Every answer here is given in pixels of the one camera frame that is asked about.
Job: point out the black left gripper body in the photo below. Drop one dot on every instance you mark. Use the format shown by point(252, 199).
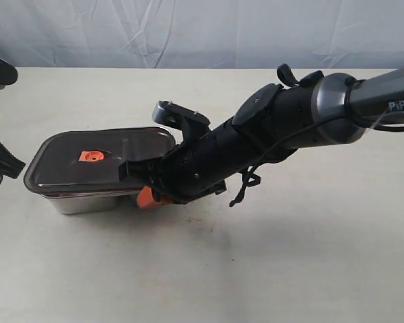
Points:
point(10, 166)

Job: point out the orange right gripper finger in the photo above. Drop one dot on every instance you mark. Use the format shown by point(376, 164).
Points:
point(146, 199)

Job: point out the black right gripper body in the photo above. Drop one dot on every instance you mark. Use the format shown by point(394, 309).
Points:
point(193, 170)

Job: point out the dark transparent lunch box lid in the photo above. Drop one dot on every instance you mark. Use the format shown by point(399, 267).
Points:
point(86, 162)

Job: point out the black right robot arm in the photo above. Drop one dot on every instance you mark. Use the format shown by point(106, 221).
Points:
point(276, 121)

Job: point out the stainless steel lunch box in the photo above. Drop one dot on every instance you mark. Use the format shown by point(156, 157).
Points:
point(84, 203)

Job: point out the blue-grey backdrop cloth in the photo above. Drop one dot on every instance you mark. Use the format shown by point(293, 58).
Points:
point(203, 34)

